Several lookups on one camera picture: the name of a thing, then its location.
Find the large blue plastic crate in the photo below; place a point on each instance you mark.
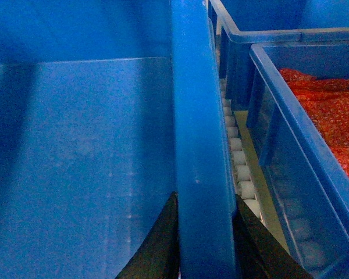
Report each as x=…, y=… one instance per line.
x=106, y=108

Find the blue crate with red contents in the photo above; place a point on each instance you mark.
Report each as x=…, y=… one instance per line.
x=309, y=188

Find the white roller conveyor track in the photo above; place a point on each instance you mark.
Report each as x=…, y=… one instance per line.
x=249, y=182

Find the far blue crate on shelf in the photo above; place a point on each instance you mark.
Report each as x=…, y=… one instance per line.
x=244, y=23

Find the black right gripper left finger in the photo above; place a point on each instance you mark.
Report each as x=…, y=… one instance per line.
x=159, y=254

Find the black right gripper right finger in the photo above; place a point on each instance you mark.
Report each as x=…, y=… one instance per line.
x=260, y=255

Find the red items in crate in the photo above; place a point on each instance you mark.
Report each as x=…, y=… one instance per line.
x=326, y=101

